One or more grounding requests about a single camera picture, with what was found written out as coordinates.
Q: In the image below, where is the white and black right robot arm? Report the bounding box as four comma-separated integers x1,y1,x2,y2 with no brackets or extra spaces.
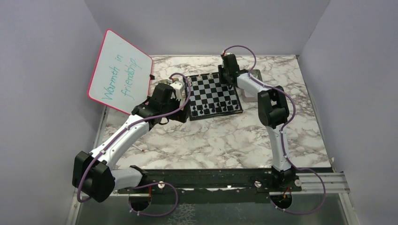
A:
218,53,296,191

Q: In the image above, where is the red capped marker pen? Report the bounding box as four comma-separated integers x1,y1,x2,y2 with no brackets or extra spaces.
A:
132,145,145,152

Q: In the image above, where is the pink framed whiteboard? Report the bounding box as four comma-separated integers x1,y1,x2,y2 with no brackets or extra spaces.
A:
87,30,153,114

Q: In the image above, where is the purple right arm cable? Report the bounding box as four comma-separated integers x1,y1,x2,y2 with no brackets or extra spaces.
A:
221,45,327,216

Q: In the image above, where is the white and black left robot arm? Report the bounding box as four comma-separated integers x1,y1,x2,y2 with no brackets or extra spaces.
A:
72,81,189,203

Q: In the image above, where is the silver metal tin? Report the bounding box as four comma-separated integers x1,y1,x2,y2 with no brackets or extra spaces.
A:
241,69,263,103

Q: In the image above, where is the black and white chessboard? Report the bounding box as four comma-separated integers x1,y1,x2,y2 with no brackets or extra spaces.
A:
187,72,243,121

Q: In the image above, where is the right aluminium extrusion rail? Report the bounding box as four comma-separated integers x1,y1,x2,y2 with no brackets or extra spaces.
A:
294,172,351,194

